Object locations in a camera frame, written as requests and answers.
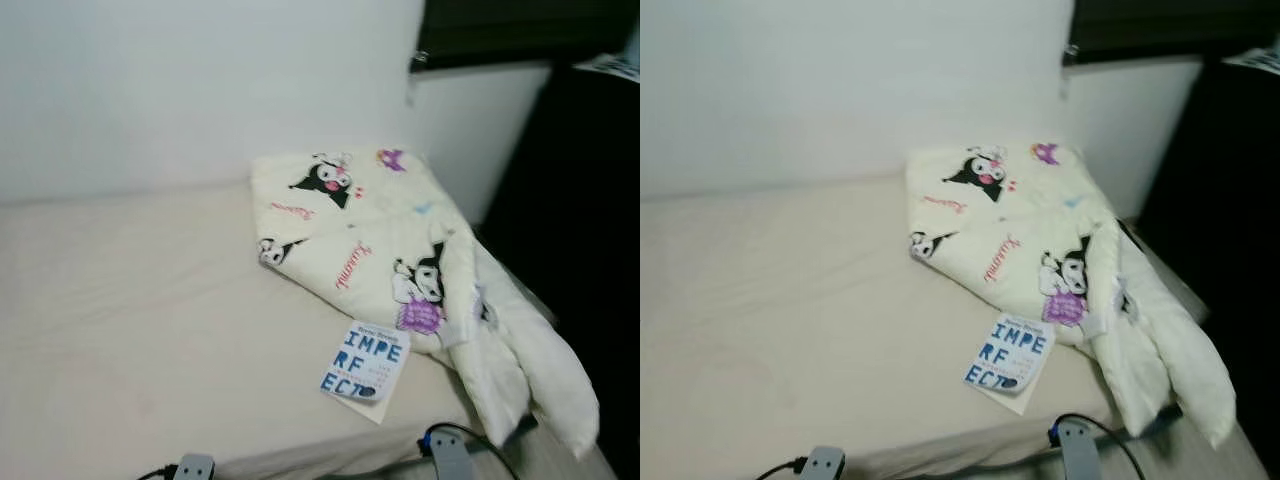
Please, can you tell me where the white book with blue letters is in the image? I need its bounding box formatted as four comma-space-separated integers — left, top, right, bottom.
963, 313, 1056, 416
320, 320, 411, 424

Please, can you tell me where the black cabinet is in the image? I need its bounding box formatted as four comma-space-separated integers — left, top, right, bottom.
1135, 60, 1280, 480
478, 65, 641, 480

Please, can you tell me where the white patterned item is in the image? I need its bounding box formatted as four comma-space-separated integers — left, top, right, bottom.
1222, 45, 1280, 76
578, 52, 641, 83

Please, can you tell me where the dark window frame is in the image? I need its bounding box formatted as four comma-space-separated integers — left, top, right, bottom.
1063, 0, 1280, 66
410, 0, 641, 73

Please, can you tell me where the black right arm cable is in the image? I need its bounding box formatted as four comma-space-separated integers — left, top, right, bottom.
1050, 413, 1146, 480
420, 422, 521, 480

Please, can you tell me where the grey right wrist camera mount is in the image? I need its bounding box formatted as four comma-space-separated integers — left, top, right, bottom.
1048, 418, 1103, 480
420, 428, 476, 480

